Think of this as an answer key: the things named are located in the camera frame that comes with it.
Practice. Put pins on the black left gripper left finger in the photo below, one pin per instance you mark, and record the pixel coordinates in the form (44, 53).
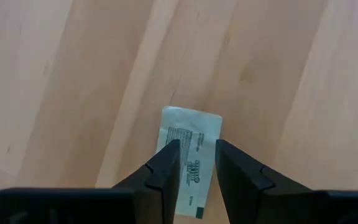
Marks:
(160, 174)

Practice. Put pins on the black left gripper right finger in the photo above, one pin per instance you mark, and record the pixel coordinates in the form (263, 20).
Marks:
(244, 186)

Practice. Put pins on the white green printed sachet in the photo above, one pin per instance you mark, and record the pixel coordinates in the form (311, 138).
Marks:
(197, 130)

